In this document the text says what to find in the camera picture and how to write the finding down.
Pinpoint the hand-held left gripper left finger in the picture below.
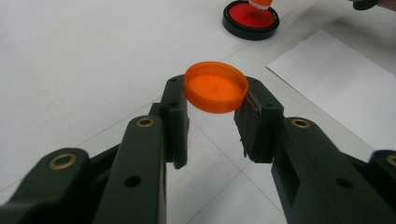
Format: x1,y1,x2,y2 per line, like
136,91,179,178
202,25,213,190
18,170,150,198
92,74,191,224

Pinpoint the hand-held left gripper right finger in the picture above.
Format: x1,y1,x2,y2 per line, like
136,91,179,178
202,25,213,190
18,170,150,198
233,77,396,224

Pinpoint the orange stamp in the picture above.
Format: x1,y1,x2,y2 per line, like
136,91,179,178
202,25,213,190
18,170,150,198
247,0,275,11

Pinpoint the orange round cap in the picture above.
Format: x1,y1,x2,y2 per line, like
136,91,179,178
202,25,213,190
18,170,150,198
183,61,250,115

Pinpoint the white paper sheet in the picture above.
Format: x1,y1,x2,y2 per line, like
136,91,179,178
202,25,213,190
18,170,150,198
266,28,396,151

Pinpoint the round red ink pad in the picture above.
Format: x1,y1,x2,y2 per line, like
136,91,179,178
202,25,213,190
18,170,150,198
221,0,280,41

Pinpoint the white table mat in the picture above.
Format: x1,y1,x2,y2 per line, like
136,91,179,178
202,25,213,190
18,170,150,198
0,0,396,224

